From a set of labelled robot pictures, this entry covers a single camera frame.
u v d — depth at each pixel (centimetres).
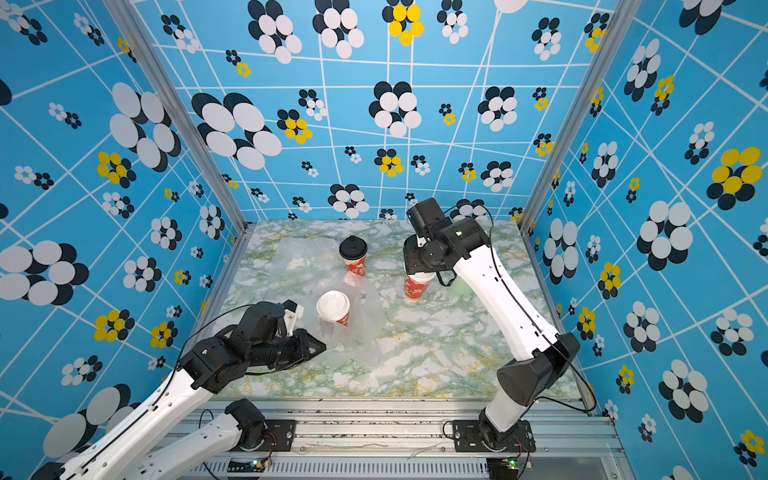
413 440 74
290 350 61
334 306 77
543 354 41
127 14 68
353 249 91
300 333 67
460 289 102
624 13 68
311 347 64
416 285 76
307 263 105
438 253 48
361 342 86
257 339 54
